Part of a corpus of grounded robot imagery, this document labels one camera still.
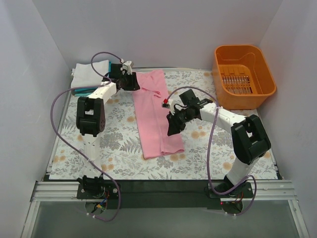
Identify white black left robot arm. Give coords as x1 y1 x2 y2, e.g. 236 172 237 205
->
76 61 140 198

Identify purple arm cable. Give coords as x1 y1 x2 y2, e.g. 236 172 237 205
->
50 52 125 222
167 86 256 217

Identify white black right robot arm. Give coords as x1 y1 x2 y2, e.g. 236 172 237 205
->
161 86 271 197

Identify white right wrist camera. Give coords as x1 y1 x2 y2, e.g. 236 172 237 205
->
161 99 175 114

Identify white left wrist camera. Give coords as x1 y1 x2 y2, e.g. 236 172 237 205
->
120 60 134 75

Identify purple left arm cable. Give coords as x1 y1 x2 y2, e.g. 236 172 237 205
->
50 52 125 222

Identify pink t shirt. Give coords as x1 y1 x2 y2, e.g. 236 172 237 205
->
132 70 184 159

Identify orange plastic basket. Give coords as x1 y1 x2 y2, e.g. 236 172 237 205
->
212 45 276 110

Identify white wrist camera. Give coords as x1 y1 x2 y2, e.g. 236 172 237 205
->
161 99 175 114
120 60 134 75

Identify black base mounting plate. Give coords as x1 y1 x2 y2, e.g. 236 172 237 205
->
76 179 254 210

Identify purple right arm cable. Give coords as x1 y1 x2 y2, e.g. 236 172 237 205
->
167 86 256 217

